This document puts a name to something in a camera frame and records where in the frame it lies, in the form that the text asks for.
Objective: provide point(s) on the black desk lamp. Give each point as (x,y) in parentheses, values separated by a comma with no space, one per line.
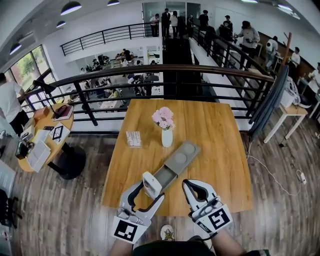
(43,86)

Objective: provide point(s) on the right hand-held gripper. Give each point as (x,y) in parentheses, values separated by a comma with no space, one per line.
(215,218)

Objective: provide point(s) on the maroon book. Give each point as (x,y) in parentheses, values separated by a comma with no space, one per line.
(66,115)

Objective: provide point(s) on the person's dark green shirt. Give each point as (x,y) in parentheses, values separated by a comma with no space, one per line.
(175,250)

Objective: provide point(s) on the white panel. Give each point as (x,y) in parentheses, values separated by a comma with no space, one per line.
(6,177)

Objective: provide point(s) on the black phone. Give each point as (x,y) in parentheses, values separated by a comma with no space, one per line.
(48,128)

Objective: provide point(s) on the black pendant lamp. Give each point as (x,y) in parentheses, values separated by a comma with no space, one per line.
(61,24)
(113,3)
(71,8)
(15,48)

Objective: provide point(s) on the black walkway railing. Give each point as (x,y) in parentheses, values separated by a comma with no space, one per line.
(250,60)

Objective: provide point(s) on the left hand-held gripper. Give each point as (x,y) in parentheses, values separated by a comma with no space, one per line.
(127,228)

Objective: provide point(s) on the large white box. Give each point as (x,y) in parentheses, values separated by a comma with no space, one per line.
(38,156)

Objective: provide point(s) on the white-legged wooden side table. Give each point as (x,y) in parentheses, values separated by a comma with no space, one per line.
(295,110)

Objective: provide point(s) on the ceiling strip light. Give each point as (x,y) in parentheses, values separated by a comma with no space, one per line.
(249,1)
(285,7)

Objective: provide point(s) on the white power adapter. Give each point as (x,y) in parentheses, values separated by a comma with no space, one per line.
(303,178)

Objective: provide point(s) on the small white device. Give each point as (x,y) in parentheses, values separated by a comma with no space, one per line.
(27,132)

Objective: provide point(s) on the white perforated box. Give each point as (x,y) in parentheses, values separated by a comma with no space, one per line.
(286,100)

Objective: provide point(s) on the white box with black frame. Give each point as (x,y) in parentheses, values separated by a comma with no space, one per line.
(65,131)

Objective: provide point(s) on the black curved balcony railing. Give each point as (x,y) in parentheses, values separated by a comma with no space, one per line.
(150,68)

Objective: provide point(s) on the grey sliding drawer box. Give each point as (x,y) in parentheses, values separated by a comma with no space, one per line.
(182,156)

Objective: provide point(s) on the small black box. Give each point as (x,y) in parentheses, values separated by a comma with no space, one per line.
(21,151)

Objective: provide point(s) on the black office chair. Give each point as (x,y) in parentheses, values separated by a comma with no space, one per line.
(6,207)

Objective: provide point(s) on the person's left forearm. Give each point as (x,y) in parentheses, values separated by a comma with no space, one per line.
(121,248)

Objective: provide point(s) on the black round device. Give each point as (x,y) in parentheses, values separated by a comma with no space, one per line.
(305,101)

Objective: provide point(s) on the white printed card pack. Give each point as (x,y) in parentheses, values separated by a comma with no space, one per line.
(133,139)

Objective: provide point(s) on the pink flower bouquet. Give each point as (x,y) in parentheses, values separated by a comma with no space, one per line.
(163,117)

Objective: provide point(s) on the round wooden side table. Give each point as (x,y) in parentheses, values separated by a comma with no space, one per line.
(22,165)

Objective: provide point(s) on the white ceramic vase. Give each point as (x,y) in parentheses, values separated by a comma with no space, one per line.
(167,138)

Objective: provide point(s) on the large window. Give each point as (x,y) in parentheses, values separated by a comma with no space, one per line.
(25,67)

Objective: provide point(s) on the person's left shoe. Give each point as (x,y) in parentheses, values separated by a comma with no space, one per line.
(167,233)

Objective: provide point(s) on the person's right forearm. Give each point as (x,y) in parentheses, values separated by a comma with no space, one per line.
(228,243)

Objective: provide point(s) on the grey hanging coat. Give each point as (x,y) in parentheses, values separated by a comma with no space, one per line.
(268,100)

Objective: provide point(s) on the group of people at desks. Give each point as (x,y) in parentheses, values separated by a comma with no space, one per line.
(112,85)

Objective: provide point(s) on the black straight gallery railing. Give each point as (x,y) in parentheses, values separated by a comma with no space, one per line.
(103,37)

